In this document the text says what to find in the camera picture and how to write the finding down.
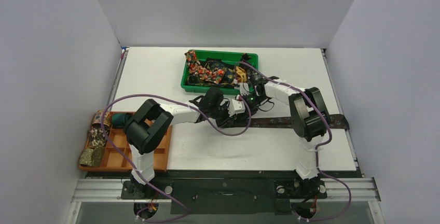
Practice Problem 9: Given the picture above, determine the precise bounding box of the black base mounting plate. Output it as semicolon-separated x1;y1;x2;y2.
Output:
120;170;327;215

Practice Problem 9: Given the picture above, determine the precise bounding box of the dark brown blue-patterned tie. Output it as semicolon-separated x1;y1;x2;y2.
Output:
224;114;350;130

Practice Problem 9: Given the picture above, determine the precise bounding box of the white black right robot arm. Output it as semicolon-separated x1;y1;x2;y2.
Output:
252;79;329;197

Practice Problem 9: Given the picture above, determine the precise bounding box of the aluminium frame rail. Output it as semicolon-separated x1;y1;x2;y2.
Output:
71;178;381;203

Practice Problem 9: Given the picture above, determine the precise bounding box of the orange compartment tray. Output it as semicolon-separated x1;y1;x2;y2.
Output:
77;111;173;173

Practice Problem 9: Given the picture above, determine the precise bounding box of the green plastic bin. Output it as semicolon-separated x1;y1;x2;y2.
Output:
181;50;259;97

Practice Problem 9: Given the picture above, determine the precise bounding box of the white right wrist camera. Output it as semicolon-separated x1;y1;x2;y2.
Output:
238;82;251;96

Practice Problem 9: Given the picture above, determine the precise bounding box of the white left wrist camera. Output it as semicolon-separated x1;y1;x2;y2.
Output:
228;99;246;117

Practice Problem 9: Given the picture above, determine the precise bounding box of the colourful rolled tie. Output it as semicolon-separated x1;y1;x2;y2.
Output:
91;110;112;127

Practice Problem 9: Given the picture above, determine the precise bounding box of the dark teal rolled tie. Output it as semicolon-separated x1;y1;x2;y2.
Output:
110;112;133;129

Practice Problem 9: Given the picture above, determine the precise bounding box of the brown floral rolled tie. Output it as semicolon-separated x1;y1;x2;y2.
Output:
88;125;109;148

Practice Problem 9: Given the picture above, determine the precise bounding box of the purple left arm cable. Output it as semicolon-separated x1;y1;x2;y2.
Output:
100;94;253;224

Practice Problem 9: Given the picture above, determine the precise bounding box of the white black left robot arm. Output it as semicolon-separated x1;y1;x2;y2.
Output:
123;88;246;198

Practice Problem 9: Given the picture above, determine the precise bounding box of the yellow patterned tie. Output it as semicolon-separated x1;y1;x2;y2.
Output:
234;66;248;83

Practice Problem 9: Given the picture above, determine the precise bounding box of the red floral patterned tie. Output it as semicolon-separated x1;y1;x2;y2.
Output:
185;50;225;84

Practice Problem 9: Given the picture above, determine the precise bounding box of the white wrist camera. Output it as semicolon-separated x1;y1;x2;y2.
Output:
238;82;251;96
228;99;246;117

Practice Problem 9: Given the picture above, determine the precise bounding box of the dark navy patterned tie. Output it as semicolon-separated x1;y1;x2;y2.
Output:
186;58;248;89

